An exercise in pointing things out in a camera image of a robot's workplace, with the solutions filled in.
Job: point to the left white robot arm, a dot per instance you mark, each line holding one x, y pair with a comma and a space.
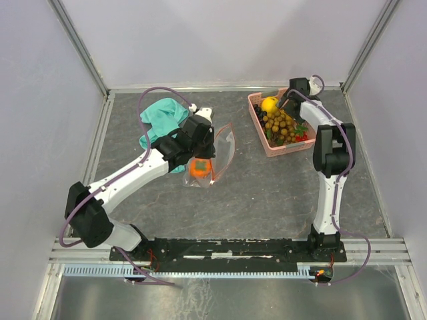
88, 207

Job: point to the yellow lemon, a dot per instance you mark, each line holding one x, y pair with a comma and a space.
269, 104

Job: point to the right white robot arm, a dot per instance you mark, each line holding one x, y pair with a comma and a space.
333, 157

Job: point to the red strawberries with leaves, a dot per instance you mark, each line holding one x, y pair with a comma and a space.
301, 133

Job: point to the teal cloth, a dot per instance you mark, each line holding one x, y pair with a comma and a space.
164, 116

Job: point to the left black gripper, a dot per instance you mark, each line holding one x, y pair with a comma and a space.
210, 152

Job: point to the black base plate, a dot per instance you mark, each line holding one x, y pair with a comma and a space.
230, 255

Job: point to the orange persimmon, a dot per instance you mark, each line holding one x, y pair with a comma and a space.
200, 168

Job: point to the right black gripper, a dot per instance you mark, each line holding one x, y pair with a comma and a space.
299, 119

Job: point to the light blue cable duct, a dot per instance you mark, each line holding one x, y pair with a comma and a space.
128, 272

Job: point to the dark grape bunch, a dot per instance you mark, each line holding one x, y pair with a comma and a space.
260, 114

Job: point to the brown longan bunch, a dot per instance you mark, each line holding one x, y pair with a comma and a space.
279, 129

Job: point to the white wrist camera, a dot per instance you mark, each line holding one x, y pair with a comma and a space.
205, 113
316, 84

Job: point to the clear zip top bag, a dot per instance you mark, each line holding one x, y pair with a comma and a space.
225, 149

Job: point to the pink plastic basket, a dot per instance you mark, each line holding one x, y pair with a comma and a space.
256, 98

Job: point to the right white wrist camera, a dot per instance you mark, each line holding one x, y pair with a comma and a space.
316, 84

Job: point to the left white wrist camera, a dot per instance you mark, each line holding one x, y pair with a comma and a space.
205, 113

